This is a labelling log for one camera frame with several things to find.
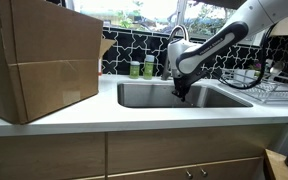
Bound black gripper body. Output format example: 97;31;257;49
173;70;206;97

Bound chrome gooseneck faucet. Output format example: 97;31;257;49
161;24;190;81

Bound stainless steel sink basin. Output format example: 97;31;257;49
117;82;254;109

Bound tall green soap bottle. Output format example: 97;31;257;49
143;54;156;81

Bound short green soap bottle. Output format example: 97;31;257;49
129;60;141;80

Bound wooden kitchen cabinet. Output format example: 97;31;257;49
0;123;285;180

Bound kitchen window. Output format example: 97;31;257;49
63;0;245;33

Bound metal spoon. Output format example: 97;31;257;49
268;60;287;81

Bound wooden base board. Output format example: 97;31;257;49
263;148;288;180

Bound brown cardboard box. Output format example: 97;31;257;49
0;0;117;125

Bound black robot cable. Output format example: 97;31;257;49
217;24;277;90

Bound metal wire dish rack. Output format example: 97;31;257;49
222;68;288;107

